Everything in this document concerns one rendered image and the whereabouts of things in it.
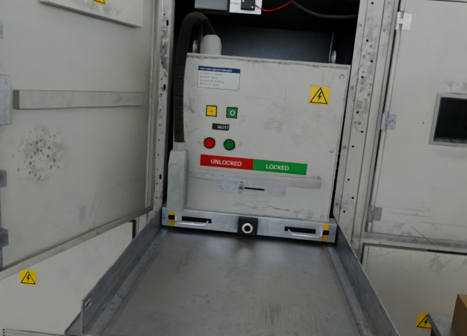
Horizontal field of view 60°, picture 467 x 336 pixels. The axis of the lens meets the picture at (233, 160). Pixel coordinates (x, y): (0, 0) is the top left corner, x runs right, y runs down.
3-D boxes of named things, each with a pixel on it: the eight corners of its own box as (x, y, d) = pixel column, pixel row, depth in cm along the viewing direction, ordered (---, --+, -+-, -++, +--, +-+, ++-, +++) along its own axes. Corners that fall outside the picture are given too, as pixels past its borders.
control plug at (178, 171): (183, 213, 115) (185, 153, 111) (165, 211, 115) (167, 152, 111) (187, 204, 122) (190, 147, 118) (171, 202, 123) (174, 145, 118)
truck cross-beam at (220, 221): (334, 243, 124) (337, 224, 123) (161, 225, 127) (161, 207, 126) (331, 236, 129) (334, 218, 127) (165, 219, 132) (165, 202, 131)
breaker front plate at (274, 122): (326, 227, 123) (349, 67, 111) (170, 212, 126) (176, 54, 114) (326, 226, 125) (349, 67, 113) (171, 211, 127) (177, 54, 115)
